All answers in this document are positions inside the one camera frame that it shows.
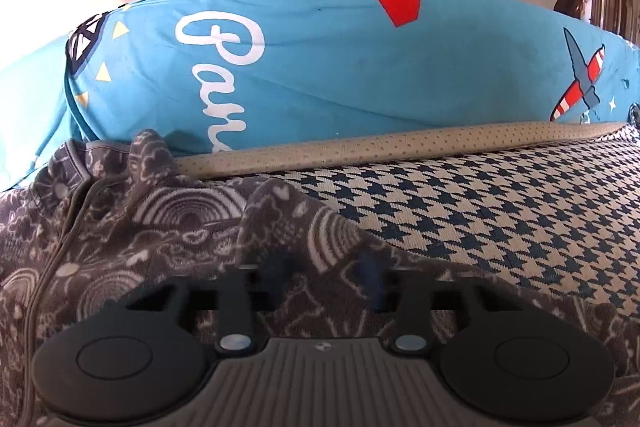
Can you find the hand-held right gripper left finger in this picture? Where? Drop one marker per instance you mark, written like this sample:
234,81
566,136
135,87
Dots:
275,279

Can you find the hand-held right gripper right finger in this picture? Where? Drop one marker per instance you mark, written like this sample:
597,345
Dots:
372,282

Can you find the grey doodle-print fleece jacket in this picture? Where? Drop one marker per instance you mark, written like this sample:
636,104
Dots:
150,232

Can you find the houndstooth sofa cover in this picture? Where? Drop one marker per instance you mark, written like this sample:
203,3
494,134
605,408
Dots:
475,207

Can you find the blue cushion with white script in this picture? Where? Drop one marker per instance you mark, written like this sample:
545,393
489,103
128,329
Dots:
325,57

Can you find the dark round-back chair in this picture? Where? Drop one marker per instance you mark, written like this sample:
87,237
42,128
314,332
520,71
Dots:
567,4

